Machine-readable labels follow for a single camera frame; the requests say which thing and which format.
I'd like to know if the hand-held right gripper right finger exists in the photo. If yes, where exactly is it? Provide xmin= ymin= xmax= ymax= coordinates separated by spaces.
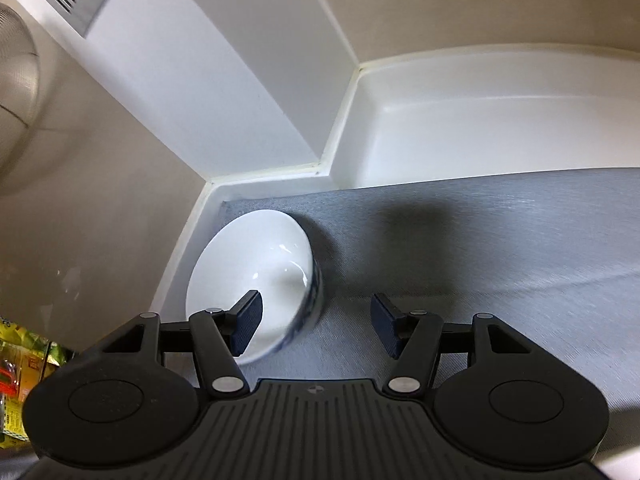
xmin=370 ymin=293 xmax=533 ymax=397

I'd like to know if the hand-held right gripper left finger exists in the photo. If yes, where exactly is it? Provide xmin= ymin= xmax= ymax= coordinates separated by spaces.
xmin=100 ymin=289 xmax=264 ymax=398

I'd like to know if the white bowl with blue pattern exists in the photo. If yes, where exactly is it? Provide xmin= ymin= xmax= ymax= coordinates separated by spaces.
xmin=185 ymin=210 xmax=325 ymax=366

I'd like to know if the grey drying mat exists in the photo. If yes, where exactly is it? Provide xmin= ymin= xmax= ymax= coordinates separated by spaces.
xmin=165 ymin=166 xmax=640 ymax=480

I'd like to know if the yellow snack packet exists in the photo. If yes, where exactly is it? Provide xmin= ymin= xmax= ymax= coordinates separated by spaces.
xmin=0 ymin=316 xmax=66 ymax=386

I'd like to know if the metal mesh strainer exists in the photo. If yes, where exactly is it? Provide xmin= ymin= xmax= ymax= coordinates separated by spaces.
xmin=0 ymin=2 xmax=41 ymax=196

